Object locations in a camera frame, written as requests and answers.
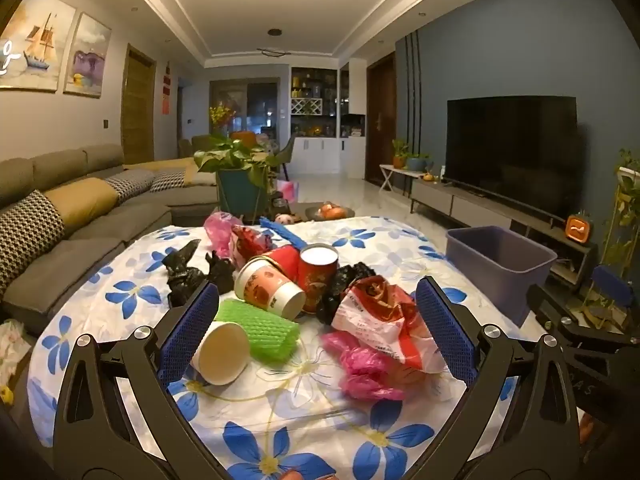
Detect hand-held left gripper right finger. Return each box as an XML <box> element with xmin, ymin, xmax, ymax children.
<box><xmin>400</xmin><ymin>276</ymin><xmax>593</xmax><ymax>480</ymax></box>

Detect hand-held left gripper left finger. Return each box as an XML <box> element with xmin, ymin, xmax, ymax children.
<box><xmin>52</xmin><ymin>281</ymin><xmax>236</xmax><ymax>480</ymax></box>

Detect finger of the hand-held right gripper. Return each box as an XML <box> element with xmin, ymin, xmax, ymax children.
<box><xmin>527</xmin><ymin>284</ymin><xmax>640</xmax><ymax>361</ymax></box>
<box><xmin>592</xmin><ymin>265</ymin><xmax>635</xmax><ymax>306</ymax></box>

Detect plain white paper cup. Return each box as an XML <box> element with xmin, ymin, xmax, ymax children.
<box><xmin>191</xmin><ymin>321</ymin><xmax>251</xmax><ymax>387</ymax></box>

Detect red white plastic bag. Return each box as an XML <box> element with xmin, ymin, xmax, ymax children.
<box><xmin>332</xmin><ymin>276</ymin><xmax>451</xmax><ymax>373</ymax></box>

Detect green foam net sleeve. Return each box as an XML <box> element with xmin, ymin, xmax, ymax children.
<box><xmin>214</xmin><ymin>297</ymin><xmax>301</xmax><ymax>362</ymax></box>

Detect purple plastic bin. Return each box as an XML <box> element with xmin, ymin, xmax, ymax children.
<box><xmin>445</xmin><ymin>226</ymin><xmax>558</xmax><ymax>328</ymax></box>

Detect pink plastic bag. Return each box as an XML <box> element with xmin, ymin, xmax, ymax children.
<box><xmin>322</xmin><ymin>331</ymin><xmax>406</xmax><ymax>402</ymax></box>
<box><xmin>204</xmin><ymin>211</ymin><xmax>246</xmax><ymax>256</ymax></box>

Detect red print paper cup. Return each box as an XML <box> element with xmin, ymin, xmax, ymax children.
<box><xmin>234</xmin><ymin>259</ymin><xmax>307</xmax><ymax>320</ymax></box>

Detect red cylindrical can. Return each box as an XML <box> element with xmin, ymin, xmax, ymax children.
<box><xmin>298</xmin><ymin>246</ymin><xmax>339</xmax><ymax>315</ymax></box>

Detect blue plastic wrapper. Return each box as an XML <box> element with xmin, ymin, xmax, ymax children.
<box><xmin>259</xmin><ymin>216</ymin><xmax>313</xmax><ymax>250</ymax></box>

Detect small orange speaker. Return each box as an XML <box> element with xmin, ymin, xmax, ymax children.
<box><xmin>566</xmin><ymin>212</ymin><xmax>593</xmax><ymax>246</ymax></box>

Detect gold plant stand with vines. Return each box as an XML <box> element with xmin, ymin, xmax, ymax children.
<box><xmin>582</xmin><ymin>149</ymin><xmax>640</xmax><ymax>331</ymax></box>

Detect grey television cabinet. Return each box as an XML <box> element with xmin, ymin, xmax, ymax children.
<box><xmin>410</xmin><ymin>177</ymin><xmax>598</xmax><ymax>281</ymax></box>

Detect grey sofa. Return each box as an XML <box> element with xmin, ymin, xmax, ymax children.
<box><xmin>0</xmin><ymin>142</ymin><xmax>221</xmax><ymax>336</ymax></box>

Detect blue floral blanket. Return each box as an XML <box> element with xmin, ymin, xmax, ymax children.
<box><xmin>27</xmin><ymin>215</ymin><xmax>591</xmax><ymax>480</ymax></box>

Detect teal potted plant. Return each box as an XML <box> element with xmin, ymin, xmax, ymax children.
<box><xmin>194</xmin><ymin>135</ymin><xmax>281</xmax><ymax>221</ymax></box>

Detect white folding side table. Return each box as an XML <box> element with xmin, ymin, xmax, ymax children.
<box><xmin>378</xmin><ymin>164</ymin><xmax>426</xmax><ymax>192</ymax></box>

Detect fruit plate with oranges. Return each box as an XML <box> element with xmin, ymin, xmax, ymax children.
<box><xmin>305</xmin><ymin>201</ymin><xmax>353</xmax><ymax>221</ymax></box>

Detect yellow sofa cushion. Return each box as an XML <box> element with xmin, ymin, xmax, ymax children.
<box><xmin>42</xmin><ymin>177</ymin><xmax>121</xmax><ymax>226</ymax></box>

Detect flat screen television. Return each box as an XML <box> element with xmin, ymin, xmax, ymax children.
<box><xmin>445</xmin><ymin>95</ymin><xmax>583</xmax><ymax>206</ymax></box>

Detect small potted plants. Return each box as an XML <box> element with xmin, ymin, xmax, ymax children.
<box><xmin>391</xmin><ymin>139</ymin><xmax>431</xmax><ymax>171</ymax></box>

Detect large houndstooth pillow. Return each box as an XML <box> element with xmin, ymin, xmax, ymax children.
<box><xmin>0</xmin><ymin>190</ymin><xmax>66</xmax><ymax>296</ymax></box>

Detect grey dining chair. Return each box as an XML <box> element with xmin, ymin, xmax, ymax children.
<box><xmin>272</xmin><ymin>134</ymin><xmax>297</xmax><ymax>171</ymax></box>

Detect white display cabinet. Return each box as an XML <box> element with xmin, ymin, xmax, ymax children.
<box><xmin>289</xmin><ymin>66</ymin><xmax>368</xmax><ymax>177</ymax></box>

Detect dark wooden door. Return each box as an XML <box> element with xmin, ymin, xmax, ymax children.
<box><xmin>366</xmin><ymin>55</ymin><xmax>398</xmax><ymax>183</ymax></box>

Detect yellow flower bouquet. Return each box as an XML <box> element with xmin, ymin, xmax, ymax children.
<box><xmin>209</xmin><ymin>102</ymin><xmax>236</xmax><ymax>128</ymax></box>

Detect light wooden door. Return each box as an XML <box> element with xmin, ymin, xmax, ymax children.
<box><xmin>121</xmin><ymin>44</ymin><xmax>157</xmax><ymax>165</ymax></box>

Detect sliding glass door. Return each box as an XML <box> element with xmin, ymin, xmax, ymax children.
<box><xmin>209</xmin><ymin>77</ymin><xmax>281</xmax><ymax>136</ymax></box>

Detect purple abstract painting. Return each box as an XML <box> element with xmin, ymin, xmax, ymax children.
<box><xmin>63</xmin><ymin>12</ymin><xmax>112</xmax><ymax>97</ymax></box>

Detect sailing ship painting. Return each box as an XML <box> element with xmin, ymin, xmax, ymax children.
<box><xmin>0</xmin><ymin>0</ymin><xmax>77</xmax><ymax>92</ymax></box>

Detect red wall hanging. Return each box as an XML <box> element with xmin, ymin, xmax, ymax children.
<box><xmin>161</xmin><ymin>60</ymin><xmax>173</xmax><ymax>116</ymax></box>

